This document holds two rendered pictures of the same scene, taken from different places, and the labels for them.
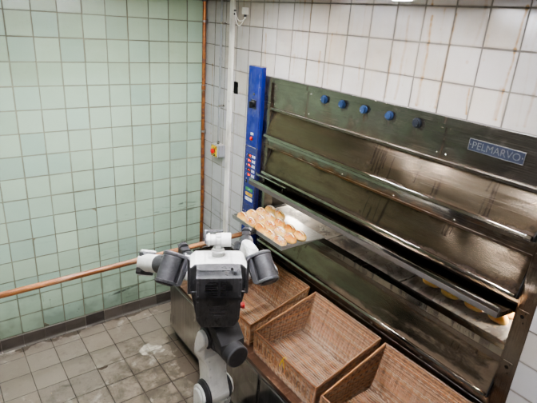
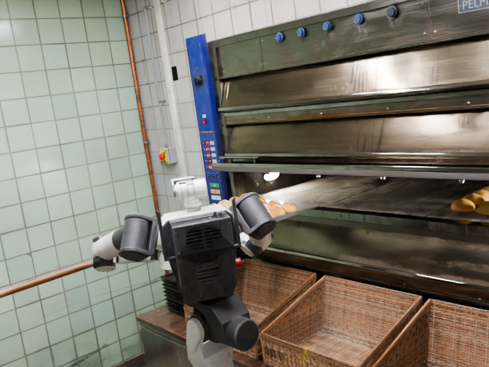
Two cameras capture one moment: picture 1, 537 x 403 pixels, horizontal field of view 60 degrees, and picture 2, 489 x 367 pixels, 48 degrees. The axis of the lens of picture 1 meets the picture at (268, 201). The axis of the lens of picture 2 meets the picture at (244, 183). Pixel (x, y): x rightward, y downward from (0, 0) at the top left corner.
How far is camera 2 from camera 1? 0.65 m
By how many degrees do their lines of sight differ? 12
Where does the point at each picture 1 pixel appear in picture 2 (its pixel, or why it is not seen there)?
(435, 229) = (449, 126)
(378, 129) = (350, 41)
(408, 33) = not seen: outside the picture
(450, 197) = (455, 76)
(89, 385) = not seen: outside the picture
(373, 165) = (355, 83)
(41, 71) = not seen: outside the picture
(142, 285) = (105, 351)
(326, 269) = (331, 242)
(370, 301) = (396, 255)
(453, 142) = (440, 14)
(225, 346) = (228, 324)
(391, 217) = (394, 136)
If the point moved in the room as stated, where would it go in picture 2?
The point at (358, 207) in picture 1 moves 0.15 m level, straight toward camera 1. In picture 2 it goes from (350, 143) to (351, 147)
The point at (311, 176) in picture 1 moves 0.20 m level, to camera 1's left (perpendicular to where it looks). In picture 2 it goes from (285, 134) to (246, 140)
